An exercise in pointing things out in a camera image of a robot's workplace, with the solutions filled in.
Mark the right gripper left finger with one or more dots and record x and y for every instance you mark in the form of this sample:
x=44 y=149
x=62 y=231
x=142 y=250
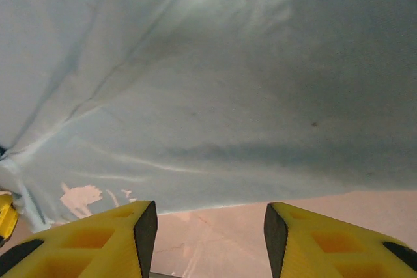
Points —
x=81 y=245

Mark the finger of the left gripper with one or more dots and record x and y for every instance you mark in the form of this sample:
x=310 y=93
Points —
x=6 y=216

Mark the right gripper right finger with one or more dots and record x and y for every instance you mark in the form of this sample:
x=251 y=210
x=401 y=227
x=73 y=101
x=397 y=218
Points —
x=325 y=245

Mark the light blue t-shirt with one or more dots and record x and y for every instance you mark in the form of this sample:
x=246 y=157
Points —
x=208 y=79

